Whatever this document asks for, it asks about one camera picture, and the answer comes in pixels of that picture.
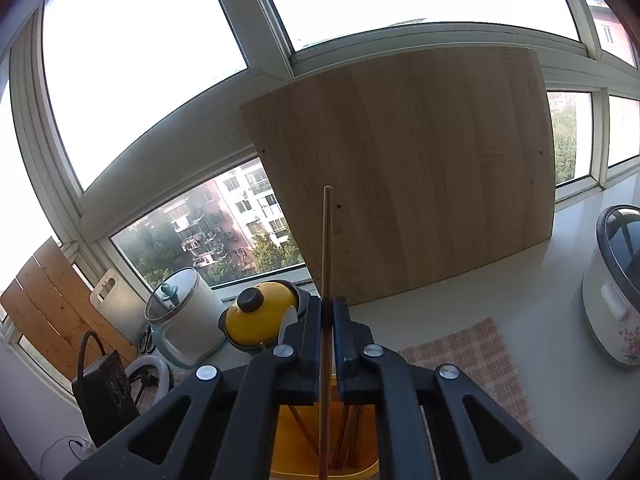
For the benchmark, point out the light wooden chopstick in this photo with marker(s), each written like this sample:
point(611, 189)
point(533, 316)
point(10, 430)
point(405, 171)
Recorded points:
point(326, 260)

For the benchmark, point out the white spoon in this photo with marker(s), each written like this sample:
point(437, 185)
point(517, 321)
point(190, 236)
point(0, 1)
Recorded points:
point(288, 322)

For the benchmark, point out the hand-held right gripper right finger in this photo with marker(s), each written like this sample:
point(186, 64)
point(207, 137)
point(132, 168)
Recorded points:
point(340, 350)

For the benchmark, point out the dark brown chopstick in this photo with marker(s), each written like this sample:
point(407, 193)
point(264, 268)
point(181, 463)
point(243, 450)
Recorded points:
point(340, 440)

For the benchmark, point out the white cutting board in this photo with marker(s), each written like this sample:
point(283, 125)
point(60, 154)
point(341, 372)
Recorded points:
point(117, 310)

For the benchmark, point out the white window frame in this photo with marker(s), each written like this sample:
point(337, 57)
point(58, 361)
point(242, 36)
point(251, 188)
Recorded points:
point(265, 35)

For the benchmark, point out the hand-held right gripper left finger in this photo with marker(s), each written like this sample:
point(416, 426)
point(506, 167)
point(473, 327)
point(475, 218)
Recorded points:
point(319, 350)

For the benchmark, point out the yellow pot lid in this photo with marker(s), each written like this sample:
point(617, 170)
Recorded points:
point(265, 322)

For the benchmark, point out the yellow plastic utensil container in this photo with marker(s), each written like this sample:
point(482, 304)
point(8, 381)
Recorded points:
point(285, 457)

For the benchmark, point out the white floral rice cooker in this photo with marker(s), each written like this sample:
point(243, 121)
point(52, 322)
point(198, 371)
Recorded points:
point(610, 310)

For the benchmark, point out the wooden board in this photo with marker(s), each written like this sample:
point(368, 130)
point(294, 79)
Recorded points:
point(425, 170)

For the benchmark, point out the wooden slat panel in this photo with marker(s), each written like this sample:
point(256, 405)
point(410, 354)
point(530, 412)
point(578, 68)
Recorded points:
point(45, 300)

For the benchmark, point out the pink checkered cloth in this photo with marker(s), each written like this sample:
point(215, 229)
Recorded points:
point(465, 360)

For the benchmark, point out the white teal electric cooker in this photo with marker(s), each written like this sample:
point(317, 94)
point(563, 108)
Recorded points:
point(195, 320)

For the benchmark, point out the black cooking pot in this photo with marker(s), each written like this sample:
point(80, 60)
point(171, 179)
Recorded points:
point(240, 349)

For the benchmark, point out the scissors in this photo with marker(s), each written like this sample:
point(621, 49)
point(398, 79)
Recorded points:
point(146, 342)

